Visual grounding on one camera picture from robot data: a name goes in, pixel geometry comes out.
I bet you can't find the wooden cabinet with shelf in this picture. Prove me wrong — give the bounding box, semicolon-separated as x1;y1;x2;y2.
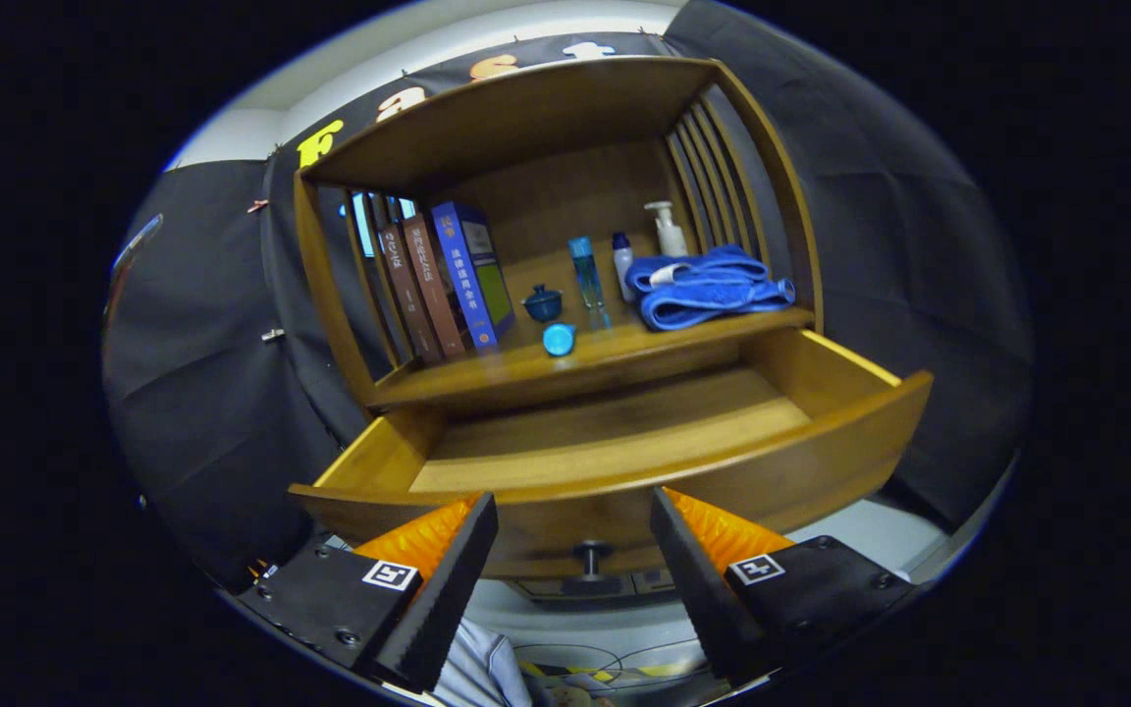
291;56;827;602

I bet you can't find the dark brown book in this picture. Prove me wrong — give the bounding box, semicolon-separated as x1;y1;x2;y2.
377;224;444;366

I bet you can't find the folded blue towel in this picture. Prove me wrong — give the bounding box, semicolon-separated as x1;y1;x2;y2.
624;245;796;332

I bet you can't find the small white blue-capped bottle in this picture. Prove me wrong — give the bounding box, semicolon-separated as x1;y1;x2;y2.
611;232;637;303

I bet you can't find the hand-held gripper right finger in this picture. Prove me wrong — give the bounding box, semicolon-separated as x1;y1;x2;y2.
649;486;920;688

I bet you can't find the wooden countertop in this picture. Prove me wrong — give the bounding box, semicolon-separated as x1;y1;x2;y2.
364;231;817;411

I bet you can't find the reddish brown book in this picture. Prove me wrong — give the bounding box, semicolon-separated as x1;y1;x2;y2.
401;215;468;359

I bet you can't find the black backdrop cloth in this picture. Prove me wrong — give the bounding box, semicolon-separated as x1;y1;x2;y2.
102;0;1033;590

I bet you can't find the wooden drawer with black knob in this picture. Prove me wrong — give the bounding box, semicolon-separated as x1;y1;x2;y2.
289;327;934;582

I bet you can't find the white pump bottle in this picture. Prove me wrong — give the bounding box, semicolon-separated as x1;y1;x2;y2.
644;200;689;258

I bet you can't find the person's light blue clothing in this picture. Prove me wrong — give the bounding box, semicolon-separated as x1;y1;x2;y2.
428;619;532;707

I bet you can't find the blue book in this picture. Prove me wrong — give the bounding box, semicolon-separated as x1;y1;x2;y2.
430;200;516;354

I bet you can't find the black cable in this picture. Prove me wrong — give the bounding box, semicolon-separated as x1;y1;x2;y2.
516;640;704;680

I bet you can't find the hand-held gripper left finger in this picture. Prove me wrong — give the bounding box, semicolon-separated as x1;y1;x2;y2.
237;491;500;694

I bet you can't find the blue lidded teacup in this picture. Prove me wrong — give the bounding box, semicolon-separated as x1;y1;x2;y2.
522;284;564;323

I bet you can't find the clear blue bottle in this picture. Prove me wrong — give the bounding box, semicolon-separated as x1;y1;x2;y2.
568;236;606;310

